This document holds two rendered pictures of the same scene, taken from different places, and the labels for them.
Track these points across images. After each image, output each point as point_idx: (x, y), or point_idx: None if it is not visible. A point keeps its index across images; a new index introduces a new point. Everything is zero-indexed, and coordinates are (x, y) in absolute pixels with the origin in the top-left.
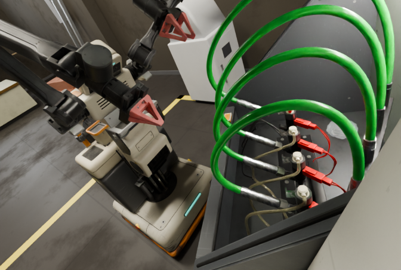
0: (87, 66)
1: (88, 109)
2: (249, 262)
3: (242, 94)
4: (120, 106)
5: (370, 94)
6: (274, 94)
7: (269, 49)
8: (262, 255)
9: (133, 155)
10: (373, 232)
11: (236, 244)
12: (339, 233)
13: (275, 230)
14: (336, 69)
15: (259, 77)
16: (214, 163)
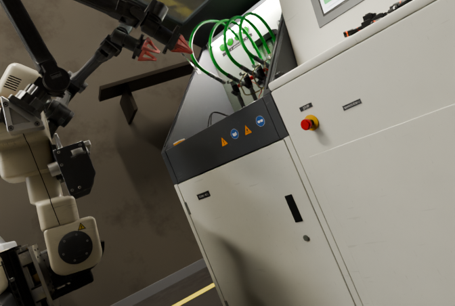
0: (162, 5)
1: (40, 114)
2: (280, 51)
3: (175, 135)
4: (171, 34)
5: (261, 34)
6: None
7: (181, 101)
8: (281, 44)
9: (77, 212)
10: None
11: (271, 60)
12: (285, 12)
13: (276, 40)
14: (221, 116)
15: (183, 120)
16: (242, 34)
